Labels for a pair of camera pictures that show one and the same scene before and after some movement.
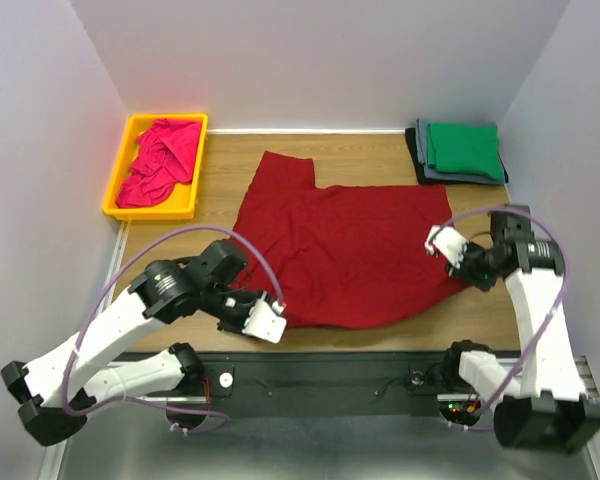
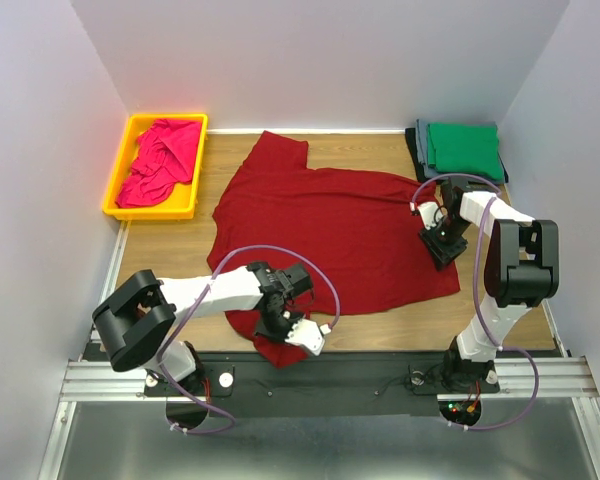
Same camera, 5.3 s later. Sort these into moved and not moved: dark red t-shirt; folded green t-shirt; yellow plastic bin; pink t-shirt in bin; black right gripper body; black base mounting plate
Moved: dark red t-shirt; black right gripper body
Not moved: yellow plastic bin; black base mounting plate; folded green t-shirt; pink t-shirt in bin
